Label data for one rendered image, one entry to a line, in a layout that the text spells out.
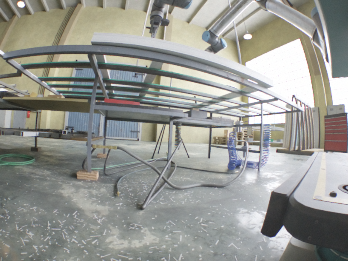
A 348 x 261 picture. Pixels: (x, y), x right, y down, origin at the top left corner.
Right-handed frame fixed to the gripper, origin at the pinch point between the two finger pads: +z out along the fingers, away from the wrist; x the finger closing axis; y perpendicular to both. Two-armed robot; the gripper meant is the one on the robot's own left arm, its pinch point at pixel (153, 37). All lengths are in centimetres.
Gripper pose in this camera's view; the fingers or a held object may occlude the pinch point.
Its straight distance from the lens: 95.3
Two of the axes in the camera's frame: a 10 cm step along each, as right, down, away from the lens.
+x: 3.2, -0.1, -9.5
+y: -9.5, -0.6, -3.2
